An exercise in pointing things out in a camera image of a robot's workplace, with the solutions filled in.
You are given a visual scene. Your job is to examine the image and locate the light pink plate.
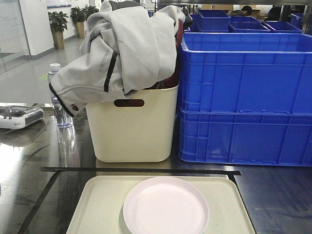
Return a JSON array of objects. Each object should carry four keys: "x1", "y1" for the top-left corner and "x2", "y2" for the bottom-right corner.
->
[{"x1": 122, "y1": 176, "x2": 209, "y2": 234}]

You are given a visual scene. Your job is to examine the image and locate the beige serving tray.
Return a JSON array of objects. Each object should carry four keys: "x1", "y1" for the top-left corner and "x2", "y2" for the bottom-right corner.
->
[{"x1": 67, "y1": 175, "x2": 254, "y2": 234}]

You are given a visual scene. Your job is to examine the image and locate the cream plastic basket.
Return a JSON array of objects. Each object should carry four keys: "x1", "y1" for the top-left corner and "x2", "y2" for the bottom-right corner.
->
[{"x1": 86, "y1": 86, "x2": 178, "y2": 162}]

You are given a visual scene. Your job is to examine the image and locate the large blue lower crate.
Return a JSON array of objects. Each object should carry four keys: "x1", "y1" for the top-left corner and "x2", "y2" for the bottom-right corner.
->
[{"x1": 179, "y1": 110, "x2": 312, "y2": 167}]

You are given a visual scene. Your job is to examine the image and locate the large blue crate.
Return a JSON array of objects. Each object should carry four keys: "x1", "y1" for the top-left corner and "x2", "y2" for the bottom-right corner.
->
[
  {"x1": 180, "y1": 33, "x2": 312, "y2": 114},
  {"x1": 179, "y1": 110, "x2": 312, "y2": 167}
]

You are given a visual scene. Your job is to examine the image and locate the grey jacket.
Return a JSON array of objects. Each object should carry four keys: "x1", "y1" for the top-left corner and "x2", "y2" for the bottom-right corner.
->
[{"x1": 49, "y1": 0, "x2": 190, "y2": 117}]

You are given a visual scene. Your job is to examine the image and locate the clear water bottle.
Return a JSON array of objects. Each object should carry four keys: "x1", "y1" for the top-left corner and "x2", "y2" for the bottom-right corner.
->
[{"x1": 47, "y1": 63, "x2": 74, "y2": 129}]

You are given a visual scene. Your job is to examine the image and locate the blue bins in background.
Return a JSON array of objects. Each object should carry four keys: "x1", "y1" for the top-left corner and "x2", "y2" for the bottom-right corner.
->
[{"x1": 186, "y1": 10, "x2": 302, "y2": 34}]

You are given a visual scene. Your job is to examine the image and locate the large blue upper crate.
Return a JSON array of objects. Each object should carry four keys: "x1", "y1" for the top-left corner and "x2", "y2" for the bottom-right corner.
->
[{"x1": 180, "y1": 33, "x2": 312, "y2": 114}]

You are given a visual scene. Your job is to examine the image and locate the stainless steel cart table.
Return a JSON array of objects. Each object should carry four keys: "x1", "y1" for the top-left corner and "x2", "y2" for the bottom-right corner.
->
[{"x1": 0, "y1": 104, "x2": 312, "y2": 234}]

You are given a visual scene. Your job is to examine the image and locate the plant in gold pot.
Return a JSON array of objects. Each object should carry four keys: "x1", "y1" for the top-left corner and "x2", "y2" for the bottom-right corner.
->
[
  {"x1": 48, "y1": 11, "x2": 69, "y2": 50},
  {"x1": 70, "y1": 6, "x2": 86, "y2": 39}
]

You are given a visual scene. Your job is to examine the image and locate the seated person in background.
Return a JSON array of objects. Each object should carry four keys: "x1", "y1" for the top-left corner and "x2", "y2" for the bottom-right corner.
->
[{"x1": 230, "y1": 5, "x2": 253, "y2": 17}]

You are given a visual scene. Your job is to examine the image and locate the white grey remote controller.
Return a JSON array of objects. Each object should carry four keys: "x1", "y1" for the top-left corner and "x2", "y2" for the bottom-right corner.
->
[{"x1": 0, "y1": 105, "x2": 44, "y2": 129}]

